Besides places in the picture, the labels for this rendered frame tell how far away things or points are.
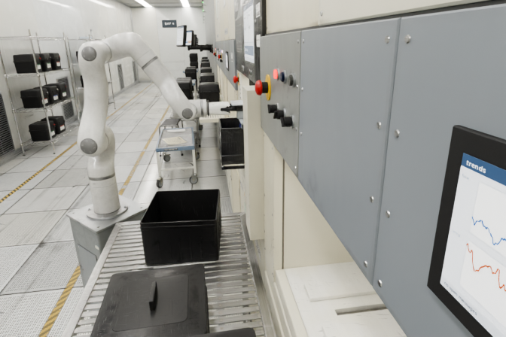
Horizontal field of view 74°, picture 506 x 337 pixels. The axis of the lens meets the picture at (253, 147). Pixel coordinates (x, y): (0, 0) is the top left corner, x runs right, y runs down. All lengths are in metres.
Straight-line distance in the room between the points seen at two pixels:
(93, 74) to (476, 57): 1.46
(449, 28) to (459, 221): 0.13
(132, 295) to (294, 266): 0.48
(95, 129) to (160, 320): 0.91
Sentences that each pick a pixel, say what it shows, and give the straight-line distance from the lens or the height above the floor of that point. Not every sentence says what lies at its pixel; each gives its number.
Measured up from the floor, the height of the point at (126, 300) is 0.86.
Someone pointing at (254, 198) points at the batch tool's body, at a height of 1.03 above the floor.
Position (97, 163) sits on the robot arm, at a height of 1.02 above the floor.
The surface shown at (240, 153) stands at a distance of 1.56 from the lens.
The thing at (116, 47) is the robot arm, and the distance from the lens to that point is 1.61.
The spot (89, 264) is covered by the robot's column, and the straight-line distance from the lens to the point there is 1.90.
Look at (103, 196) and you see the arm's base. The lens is 1.74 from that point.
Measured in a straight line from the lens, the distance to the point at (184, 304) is 1.03.
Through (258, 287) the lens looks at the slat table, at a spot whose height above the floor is 0.76.
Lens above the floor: 1.54
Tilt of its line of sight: 17 degrees down
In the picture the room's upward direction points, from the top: 1 degrees counter-clockwise
